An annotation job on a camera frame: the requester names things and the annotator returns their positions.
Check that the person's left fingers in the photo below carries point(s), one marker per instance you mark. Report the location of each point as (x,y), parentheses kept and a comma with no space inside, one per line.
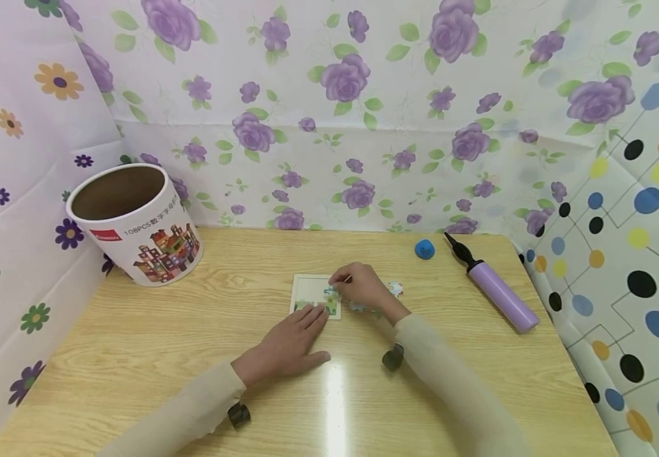
(311,318)

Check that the white puzzle board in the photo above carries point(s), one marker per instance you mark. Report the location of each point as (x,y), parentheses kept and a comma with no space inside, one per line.
(309,291)

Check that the purple hand pump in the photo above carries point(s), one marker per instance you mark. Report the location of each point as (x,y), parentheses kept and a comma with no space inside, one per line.
(501,293)

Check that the blue ball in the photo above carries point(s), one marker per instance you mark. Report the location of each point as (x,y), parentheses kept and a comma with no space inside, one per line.
(425,249)

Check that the person's left hand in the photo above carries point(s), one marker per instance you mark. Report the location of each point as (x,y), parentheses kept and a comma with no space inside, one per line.
(284,346)

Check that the person's left forearm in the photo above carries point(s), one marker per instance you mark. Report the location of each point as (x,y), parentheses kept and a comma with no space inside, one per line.
(186,412)

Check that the person's right hand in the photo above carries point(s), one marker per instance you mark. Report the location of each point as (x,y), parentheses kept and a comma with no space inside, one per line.
(366,289)

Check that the pale blue puzzle piece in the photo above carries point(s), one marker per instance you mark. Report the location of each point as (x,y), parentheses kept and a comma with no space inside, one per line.
(396,290)
(357,308)

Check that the person's left thumb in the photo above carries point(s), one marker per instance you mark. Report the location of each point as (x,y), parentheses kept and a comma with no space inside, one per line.
(317,359)

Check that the white cylindrical puzzle canister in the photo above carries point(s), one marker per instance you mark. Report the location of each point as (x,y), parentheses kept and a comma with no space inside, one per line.
(152,235)

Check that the green blue puzzle piece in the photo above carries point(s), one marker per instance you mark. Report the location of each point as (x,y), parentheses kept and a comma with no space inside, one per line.
(330,294)

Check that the person's right forearm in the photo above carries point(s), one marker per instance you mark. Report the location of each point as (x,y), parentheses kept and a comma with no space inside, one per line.
(461,393)

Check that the person's right fingers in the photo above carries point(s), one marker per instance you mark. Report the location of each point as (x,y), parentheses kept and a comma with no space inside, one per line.
(344,282)

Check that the black wrist band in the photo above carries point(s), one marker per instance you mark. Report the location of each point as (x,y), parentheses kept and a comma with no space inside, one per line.
(239,416)
(393,357)

